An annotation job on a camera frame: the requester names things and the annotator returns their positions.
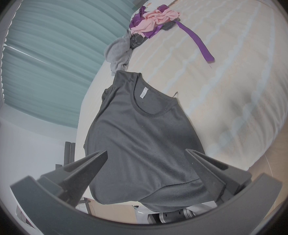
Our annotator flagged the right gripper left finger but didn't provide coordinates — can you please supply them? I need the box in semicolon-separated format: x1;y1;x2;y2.
37;150;108;207

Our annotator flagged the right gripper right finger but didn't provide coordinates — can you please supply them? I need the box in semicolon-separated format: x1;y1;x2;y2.
184;149;253;203

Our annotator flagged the black T-shirt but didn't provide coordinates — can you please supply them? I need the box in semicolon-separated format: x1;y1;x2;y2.
83;70;218;213

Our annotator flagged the bed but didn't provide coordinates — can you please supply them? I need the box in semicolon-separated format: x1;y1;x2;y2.
74;0;288;226

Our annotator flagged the black chest of drawers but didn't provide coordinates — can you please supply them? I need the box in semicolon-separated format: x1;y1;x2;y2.
55;142;76;171

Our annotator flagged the blue-green curtain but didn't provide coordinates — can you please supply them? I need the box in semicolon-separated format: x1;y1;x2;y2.
6;0;137;67
1;47;103;129

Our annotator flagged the grey garment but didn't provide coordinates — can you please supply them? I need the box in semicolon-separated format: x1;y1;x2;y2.
104;30;133;76

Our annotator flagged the purple satin garment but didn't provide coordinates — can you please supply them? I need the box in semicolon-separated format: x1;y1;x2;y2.
129;5;215;63

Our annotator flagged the black lace garment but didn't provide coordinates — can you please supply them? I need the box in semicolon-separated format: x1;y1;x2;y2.
130;21;181;49

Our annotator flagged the pink garment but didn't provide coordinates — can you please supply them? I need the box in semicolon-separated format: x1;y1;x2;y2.
130;9;181;34

